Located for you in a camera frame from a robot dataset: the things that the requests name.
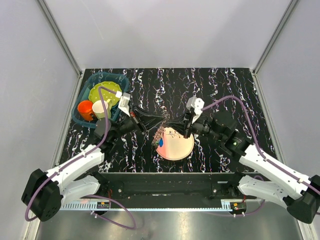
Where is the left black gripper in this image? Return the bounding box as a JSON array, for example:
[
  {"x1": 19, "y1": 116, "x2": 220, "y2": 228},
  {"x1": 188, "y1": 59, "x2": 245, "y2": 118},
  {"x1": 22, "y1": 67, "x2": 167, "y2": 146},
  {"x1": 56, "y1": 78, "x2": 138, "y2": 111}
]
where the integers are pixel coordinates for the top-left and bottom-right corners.
[{"x1": 111, "y1": 104, "x2": 166, "y2": 141}]

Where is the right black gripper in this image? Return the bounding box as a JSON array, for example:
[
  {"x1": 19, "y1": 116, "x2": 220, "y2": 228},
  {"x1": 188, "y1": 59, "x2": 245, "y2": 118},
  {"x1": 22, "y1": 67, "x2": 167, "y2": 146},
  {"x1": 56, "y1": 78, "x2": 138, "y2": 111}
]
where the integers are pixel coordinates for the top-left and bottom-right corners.
[{"x1": 165, "y1": 108, "x2": 225, "y2": 142}]

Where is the large metal keyring with keys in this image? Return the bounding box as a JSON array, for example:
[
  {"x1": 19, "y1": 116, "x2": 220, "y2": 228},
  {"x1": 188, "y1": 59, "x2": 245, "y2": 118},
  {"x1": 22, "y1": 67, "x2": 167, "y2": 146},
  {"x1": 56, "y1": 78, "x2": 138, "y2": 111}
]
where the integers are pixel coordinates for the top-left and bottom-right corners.
[{"x1": 151, "y1": 113, "x2": 171, "y2": 150}]

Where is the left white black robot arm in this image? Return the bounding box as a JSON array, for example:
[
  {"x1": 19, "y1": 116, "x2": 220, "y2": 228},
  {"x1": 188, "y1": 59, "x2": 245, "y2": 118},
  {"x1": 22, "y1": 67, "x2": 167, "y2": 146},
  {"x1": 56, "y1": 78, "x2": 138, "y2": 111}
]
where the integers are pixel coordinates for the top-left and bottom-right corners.
[{"x1": 21, "y1": 106, "x2": 164, "y2": 222}]

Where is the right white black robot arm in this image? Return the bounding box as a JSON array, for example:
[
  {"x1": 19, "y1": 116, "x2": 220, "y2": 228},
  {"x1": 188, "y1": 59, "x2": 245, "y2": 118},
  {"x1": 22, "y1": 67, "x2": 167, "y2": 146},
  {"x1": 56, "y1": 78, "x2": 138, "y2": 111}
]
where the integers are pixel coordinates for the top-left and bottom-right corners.
[{"x1": 166, "y1": 111, "x2": 320, "y2": 224}]

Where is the pink and cream round plate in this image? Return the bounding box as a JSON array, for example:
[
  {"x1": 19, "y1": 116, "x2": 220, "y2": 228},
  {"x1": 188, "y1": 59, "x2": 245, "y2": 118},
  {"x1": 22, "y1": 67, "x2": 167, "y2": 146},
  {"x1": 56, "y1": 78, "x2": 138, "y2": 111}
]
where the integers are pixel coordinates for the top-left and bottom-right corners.
[{"x1": 155, "y1": 127, "x2": 195, "y2": 161}]

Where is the teal plastic bin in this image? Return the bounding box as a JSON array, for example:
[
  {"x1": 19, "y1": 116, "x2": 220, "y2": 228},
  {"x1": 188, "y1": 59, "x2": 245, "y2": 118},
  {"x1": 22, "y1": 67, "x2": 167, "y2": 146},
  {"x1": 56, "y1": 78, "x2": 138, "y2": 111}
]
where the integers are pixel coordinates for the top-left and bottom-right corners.
[{"x1": 71, "y1": 72, "x2": 130, "y2": 129}]

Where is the cream mug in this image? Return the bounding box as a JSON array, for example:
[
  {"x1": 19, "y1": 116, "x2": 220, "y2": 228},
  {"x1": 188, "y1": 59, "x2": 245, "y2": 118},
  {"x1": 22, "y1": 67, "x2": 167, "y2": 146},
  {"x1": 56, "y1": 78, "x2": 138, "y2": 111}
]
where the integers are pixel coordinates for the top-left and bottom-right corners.
[{"x1": 92, "y1": 99, "x2": 112, "y2": 120}]

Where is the yellow-green dotted plate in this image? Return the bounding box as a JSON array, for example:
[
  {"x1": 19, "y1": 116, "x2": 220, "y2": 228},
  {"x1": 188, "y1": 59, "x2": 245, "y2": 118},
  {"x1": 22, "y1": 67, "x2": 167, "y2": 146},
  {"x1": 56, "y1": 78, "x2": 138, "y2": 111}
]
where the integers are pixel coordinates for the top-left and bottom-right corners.
[{"x1": 88, "y1": 81, "x2": 122, "y2": 106}]

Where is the orange plastic cup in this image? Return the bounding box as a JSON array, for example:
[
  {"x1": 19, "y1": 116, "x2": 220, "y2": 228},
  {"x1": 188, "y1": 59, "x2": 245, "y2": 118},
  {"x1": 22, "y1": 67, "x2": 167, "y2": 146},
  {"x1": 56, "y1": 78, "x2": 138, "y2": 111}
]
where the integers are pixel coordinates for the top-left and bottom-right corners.
[{"x1": 77, "y1": 100, "x2": 96, "y2": 122}]

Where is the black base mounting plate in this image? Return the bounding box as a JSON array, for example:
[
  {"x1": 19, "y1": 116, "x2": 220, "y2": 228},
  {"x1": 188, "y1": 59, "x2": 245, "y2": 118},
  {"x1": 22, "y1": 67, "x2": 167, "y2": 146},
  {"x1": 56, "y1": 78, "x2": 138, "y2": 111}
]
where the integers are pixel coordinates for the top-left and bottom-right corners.
[{"x1": 84, "y1": 171, "x2": 247, "y2": 200}]

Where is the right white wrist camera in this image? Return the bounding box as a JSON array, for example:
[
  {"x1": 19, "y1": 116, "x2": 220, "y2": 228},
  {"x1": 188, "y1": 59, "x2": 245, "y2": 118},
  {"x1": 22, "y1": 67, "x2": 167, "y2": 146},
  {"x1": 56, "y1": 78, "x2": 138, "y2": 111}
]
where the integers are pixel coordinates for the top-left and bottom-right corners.
[{"x1": 186, "y1": 96, "x2": 205, "y2": 123}]

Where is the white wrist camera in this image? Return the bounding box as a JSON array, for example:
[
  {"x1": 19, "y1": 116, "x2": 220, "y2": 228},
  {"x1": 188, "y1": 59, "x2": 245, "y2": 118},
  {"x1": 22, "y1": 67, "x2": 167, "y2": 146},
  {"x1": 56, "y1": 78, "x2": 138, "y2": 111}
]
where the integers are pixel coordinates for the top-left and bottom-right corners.
[
  {"x1": 115, "y1": 91, "x2": 131, "y2": 117},
  {"x1": 186, "y1": 96, "x2": 205, "y2": 123}
]

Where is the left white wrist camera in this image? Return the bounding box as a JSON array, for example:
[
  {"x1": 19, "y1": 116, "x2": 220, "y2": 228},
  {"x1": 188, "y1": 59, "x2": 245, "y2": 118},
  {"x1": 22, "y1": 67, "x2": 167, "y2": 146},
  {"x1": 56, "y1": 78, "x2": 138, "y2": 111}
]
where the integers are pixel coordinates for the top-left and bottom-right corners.
[{"x1": 115, "y1": 91, "x2": 131, "y2": 117}]

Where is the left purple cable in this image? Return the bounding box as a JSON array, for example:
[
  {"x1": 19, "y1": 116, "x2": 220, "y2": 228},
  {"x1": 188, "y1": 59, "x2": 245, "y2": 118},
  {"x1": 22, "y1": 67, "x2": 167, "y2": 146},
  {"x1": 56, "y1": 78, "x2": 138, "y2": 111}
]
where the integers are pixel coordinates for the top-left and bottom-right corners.
[{"x1": 24, "y1": 86, "x2": 137, "y2": 231}]

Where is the purple cable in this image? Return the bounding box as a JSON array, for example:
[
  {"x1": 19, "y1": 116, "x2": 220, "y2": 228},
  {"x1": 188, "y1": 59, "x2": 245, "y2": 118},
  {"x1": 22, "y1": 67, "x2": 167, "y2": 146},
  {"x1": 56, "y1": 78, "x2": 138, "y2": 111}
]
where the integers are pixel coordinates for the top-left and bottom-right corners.
[
  {"x1": 24, "y1": 86, "x2": 137, "y2": 231},
  {"x1": 201, "y1": 96, "x2": 320, "y2": 217}
]

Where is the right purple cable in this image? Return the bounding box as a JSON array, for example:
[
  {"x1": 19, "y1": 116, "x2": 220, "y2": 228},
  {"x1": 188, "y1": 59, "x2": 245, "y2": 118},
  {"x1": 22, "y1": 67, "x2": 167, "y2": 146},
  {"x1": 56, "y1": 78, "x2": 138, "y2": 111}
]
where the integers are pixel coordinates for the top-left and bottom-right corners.
[{"x1": 201, "y1": 96, "x2": 320, "y2": 217}]

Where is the aluminium front rail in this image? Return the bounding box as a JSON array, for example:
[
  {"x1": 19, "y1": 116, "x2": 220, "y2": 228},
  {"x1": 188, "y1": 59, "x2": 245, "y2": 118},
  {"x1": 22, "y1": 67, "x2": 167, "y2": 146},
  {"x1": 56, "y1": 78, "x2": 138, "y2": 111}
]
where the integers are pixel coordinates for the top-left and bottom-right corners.
[{"x1": 33, "y1": 181, "x2": 306, "y2": 211}]

